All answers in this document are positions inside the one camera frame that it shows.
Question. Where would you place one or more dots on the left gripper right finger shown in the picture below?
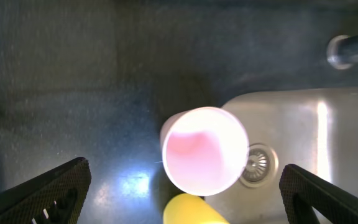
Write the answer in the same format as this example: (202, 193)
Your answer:
(322, 199)

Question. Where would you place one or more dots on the steel tap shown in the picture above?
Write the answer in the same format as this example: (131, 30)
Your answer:
(353, 51)

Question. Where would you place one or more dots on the pink cup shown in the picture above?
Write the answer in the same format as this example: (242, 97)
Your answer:
(204, 152)

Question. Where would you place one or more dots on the yellow cup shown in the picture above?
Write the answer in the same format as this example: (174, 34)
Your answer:
(191, 211)

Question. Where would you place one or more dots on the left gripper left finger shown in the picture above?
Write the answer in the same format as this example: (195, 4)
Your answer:
(42, 193)

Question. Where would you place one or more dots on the steel sink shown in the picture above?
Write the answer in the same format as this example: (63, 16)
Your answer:
(291, 124)

